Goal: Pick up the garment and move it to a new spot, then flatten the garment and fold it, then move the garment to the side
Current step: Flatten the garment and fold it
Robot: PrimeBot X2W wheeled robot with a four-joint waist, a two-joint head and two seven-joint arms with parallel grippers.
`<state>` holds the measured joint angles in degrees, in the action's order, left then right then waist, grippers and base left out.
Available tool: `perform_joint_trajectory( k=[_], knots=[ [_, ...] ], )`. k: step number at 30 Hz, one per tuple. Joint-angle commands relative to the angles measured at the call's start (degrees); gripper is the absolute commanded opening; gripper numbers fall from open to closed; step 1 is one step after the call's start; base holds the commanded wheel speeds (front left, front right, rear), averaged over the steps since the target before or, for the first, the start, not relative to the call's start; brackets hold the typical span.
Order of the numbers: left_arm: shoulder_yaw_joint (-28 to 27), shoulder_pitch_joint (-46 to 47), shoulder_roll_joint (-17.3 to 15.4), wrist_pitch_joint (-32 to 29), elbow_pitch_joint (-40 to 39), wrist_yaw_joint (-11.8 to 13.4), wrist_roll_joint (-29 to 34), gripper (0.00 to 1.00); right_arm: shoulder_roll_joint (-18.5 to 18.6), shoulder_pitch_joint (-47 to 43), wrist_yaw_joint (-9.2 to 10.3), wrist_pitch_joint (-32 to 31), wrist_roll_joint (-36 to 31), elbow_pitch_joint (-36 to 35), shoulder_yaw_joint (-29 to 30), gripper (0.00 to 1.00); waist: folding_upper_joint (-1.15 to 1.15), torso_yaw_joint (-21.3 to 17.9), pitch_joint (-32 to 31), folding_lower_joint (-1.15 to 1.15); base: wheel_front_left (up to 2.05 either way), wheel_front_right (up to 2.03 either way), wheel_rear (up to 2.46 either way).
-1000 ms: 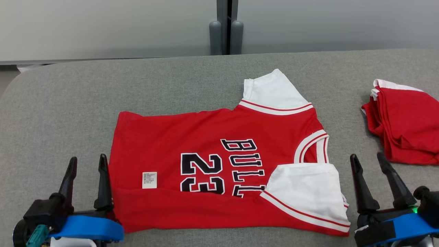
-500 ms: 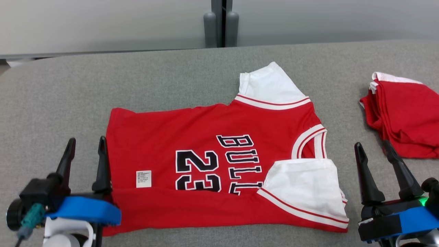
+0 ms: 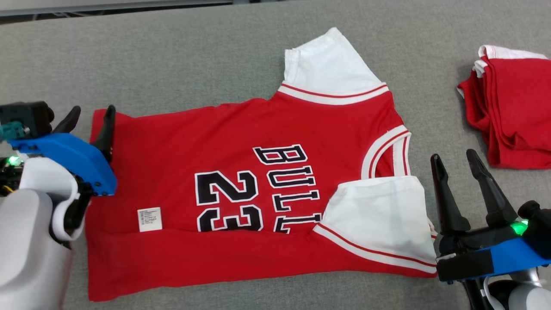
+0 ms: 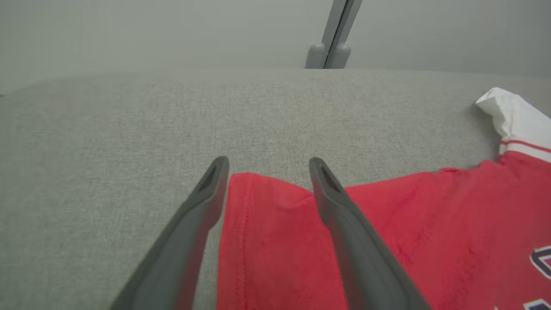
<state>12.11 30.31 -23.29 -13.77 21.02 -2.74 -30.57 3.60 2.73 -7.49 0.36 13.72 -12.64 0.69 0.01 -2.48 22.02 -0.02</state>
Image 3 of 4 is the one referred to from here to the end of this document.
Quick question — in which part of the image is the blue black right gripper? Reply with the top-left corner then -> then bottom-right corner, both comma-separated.
430,149 -> 551,283

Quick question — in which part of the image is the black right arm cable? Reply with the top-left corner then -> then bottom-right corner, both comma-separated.
463,280 -> 487,310

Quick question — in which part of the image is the grey wall baseboard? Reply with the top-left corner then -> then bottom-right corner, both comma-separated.
0,0 -> 235,19

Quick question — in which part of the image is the red white basketball jersey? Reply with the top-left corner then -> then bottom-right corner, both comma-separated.
85,27 -> 439,302

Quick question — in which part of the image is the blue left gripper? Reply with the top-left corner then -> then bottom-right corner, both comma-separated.
7,104 -> 118,197

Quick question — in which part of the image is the left camera cable teal plug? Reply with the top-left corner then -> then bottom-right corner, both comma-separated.
0,121 -> 27,141

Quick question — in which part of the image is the red white garment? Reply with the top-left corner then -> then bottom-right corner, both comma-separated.
457,44 -> 551,170

